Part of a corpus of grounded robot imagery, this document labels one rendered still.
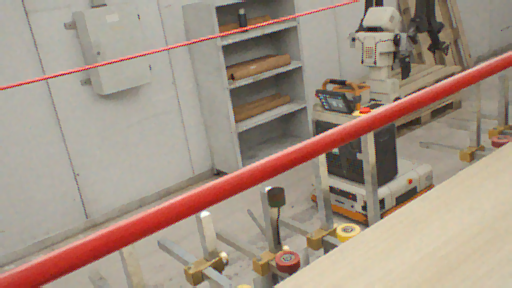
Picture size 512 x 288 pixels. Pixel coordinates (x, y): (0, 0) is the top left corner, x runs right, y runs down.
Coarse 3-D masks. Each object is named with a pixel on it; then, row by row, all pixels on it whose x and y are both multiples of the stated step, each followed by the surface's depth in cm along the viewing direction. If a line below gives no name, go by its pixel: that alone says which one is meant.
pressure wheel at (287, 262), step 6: (282, 252) 170; (288, 252) 170; (294, 252) 169; (276, 258) 167; (282, 258) 167; (288, 258) 166; (294, 258) 166; (276, 264) 166; (282, 264) 164; (288, 264) 163; (294, 264) 164; (282, 270) 165; (288, 270) 164; (294, 270) 164
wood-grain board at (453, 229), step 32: (480, 160) 216; (448, 192) 194; (480, 192) 190; (384, 224) 179; (416, 224) 176; (448, 224) 173; (480, 224) 170; (352, 256) 163; (384, 256) 161; (416, 256) 158; (448, 256) 156; (480, 256) 154
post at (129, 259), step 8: (128, 248) 141; (120, 256) 144; (128, 256) 142; (136, 256) 143; (128, 264) 142; (136, 264) 144; (128, 272) 143; (136, 272) 144; (128, 280) 145; (136, 280) 145
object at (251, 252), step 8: (216, 232) 199; (224, 232) 198; (224, 240) 196; (232, 240) 192; (240, 240) 191; (240, 248) 187; (248, 248) 185; (256, 248) 184; (248, 256) 184; (256, 256) 180; (272, 264) 173; (280, 272) 170; (296, 272) 168
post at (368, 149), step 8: (368, 136) 196; (368, 144) 197; (368, 152) 198; (368, 160) 200; (368, 168) 201; (368, 176) 203; (376, 176) 204; (368, 184) 204; (376, 184) 205; (368, 192) 205; (376, 192) 205; (368, 200) 207; (376, 200) 206; (368, 208) 208; (376, 208) 207; (368, 216) 210; (376, 216) 208
